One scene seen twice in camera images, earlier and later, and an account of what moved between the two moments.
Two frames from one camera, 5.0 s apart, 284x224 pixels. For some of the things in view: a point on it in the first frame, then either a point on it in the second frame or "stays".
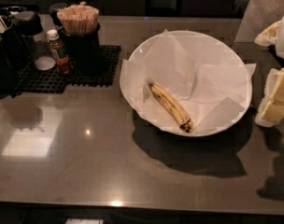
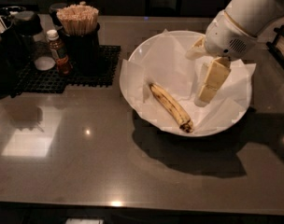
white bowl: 187,83 stays
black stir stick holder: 82,52 stays
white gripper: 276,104 to 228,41
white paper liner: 211,87 stays
